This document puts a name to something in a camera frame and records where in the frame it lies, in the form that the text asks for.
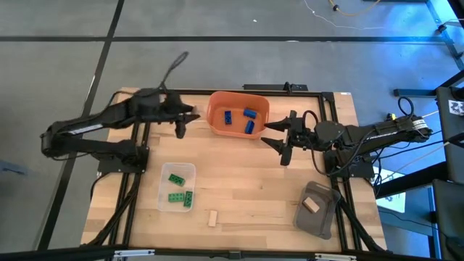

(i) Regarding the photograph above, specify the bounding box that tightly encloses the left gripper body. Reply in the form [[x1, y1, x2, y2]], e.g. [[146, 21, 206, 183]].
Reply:
[[157, 91, 187, 140]]

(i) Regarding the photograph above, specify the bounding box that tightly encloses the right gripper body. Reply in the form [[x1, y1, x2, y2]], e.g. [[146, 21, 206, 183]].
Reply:
[[281, 109, 315, 167]]

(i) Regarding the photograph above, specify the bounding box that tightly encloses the orange plastic bin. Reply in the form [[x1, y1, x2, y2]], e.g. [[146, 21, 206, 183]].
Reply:
[[207, 90, 271, 140]]

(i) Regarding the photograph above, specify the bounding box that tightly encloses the clear plastic bin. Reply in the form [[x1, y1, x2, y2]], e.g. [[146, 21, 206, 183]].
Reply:
[[155, 162, 197, 213]]

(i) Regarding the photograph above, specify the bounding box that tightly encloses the smoky grey plastic bin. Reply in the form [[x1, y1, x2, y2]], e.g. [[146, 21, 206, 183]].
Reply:
[[292, 181, 342, 240]]

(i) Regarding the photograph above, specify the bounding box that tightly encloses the white paper sheet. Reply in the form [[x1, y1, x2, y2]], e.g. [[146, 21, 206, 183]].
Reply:
[[373, 166, 407, 214]]

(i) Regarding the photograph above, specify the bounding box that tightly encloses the black slanted bar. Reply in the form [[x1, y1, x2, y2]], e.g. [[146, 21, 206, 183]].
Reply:
[[375, 161, 447, 199]]

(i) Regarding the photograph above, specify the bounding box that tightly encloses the black desk foot bar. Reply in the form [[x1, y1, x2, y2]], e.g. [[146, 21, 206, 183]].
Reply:
[[394, 68, 464, 98]]

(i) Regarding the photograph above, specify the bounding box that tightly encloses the black case with marker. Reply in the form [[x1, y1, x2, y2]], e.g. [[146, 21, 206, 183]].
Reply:
[[434, 86, 464, 182]]

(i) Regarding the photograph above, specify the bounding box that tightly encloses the black and white marker tag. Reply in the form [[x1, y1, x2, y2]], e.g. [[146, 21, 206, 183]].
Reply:
[[448, 100, 464, 116]]

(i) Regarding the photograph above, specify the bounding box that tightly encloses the grey flat floor object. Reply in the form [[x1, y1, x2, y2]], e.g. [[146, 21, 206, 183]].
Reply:
[[0, 159, 29, 175]]

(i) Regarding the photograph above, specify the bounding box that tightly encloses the black aluminium table frame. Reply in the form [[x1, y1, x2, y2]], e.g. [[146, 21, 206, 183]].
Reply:
[[81, 88, 389, 261]]

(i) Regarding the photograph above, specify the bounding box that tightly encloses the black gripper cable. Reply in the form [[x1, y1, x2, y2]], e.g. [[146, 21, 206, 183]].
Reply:
[[302, 109, 360, 177], [159, 50, 190, 94]]

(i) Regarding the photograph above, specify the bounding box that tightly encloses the black flat bar bracket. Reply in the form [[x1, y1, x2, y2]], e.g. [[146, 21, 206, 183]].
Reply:
[[242, 82, 309, 91]]

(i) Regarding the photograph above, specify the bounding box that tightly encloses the black cable bundle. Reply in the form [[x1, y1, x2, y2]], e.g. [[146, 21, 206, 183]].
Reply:
[[88, 173, 143, 247], [336, 198, 386, 253]]

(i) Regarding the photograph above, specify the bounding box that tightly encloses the white floor cable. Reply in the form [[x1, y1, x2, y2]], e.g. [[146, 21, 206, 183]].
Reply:
[[302, 0, 385, 30]]

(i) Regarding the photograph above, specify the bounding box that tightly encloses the thin tan cable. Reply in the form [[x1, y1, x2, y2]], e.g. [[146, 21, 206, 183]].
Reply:
[[384, 142, 451, 178]]

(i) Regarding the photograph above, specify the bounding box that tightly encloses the silver frame bracket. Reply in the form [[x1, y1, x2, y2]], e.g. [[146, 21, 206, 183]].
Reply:
[[314, 252, 358, 261], [114, 249, 156, 258]]

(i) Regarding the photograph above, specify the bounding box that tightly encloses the yellow cable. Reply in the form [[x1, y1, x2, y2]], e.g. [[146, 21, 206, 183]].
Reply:
[[328, 0, 381, 17]]

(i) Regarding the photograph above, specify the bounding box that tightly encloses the black desk leg frame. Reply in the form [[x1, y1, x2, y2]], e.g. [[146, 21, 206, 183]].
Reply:
[[426, 0, 464, 70]]

